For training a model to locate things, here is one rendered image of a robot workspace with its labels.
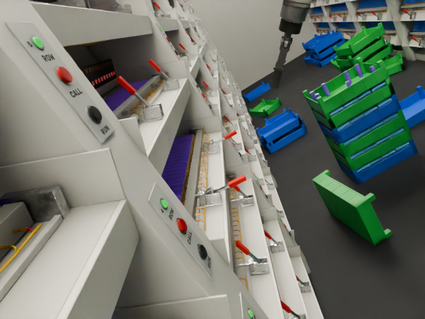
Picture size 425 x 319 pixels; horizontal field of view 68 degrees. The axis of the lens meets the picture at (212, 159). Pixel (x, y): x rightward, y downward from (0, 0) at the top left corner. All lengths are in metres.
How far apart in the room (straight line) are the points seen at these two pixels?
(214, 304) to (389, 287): 0.92
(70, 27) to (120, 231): 0.27
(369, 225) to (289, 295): 0.49
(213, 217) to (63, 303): 0.39
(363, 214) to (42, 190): 1.09
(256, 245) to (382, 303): 0.55
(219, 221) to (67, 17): 0.37
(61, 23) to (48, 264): 0.28
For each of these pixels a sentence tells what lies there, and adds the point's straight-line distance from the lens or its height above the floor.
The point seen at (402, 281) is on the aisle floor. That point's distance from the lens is 1.23.
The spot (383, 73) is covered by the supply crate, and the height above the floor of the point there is 0.43.
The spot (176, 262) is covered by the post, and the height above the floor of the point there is 0.79.
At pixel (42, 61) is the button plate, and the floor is 1.01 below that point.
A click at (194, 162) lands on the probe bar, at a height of 0.73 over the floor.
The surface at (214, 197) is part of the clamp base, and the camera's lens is 0.59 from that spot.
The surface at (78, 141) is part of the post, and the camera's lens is 0.29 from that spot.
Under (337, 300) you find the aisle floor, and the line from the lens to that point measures 1.25.
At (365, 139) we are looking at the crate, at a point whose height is 0.20.
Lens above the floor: 0.96
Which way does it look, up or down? 20 degrees down
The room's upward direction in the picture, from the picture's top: 34 degrees counter-clockwise
